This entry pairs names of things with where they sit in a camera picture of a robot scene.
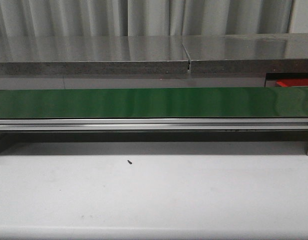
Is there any green conveyor belt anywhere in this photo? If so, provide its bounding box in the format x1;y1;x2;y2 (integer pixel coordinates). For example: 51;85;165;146
0;86;308;155

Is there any grey stone counter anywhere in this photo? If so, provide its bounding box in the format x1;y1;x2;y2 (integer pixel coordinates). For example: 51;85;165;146
0;33;308;90

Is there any red plastic tray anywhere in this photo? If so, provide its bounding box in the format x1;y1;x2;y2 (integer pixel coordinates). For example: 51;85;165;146
276;78;308;88

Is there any white curtain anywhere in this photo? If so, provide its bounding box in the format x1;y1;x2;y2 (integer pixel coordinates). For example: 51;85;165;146
0;0;308;37

